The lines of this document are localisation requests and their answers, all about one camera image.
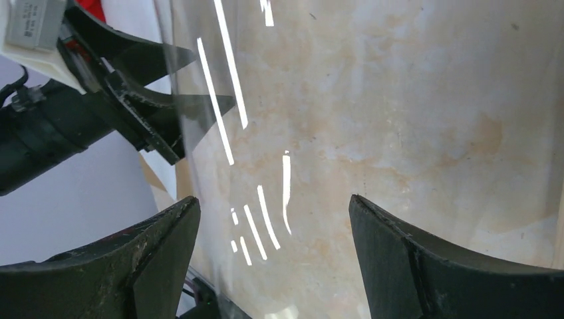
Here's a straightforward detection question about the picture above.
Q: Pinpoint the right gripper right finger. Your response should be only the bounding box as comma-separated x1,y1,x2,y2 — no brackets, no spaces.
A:
349,195,563,318

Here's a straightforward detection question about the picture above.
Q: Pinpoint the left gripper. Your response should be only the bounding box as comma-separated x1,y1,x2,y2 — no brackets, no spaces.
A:
1,1,198,195

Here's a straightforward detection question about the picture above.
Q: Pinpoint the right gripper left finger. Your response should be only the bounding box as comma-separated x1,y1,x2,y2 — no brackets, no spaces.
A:
1,197,201,318

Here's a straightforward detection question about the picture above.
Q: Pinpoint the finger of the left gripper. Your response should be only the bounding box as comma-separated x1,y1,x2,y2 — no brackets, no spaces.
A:
104,71,235,165

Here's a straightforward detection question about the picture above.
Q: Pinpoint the clear glass sheet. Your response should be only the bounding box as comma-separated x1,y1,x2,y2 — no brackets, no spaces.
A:
156,1,563,318

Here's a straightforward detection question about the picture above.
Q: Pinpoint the printed photo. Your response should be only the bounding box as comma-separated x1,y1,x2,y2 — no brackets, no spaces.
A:
102,0,162,43

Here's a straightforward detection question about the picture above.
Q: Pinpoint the brown backing board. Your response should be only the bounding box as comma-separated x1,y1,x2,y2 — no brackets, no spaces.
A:
139,151,194,211

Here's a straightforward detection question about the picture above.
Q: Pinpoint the red cloth doll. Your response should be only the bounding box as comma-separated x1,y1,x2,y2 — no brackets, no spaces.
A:
76,0,106,23

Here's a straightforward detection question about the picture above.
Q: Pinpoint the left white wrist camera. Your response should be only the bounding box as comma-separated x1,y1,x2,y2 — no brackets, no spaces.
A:
1,0,86,94

